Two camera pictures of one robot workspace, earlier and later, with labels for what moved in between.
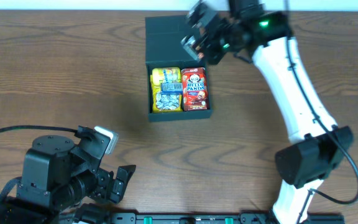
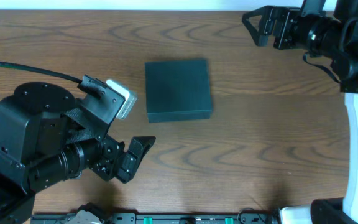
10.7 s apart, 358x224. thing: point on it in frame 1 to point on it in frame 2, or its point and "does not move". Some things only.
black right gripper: (204, 35) to (282, 28)
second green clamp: (229, 220) does not move
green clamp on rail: (148, 220) does not move
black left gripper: (117, 187) to (111, 160)
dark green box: (164, 49) to (178, 90)
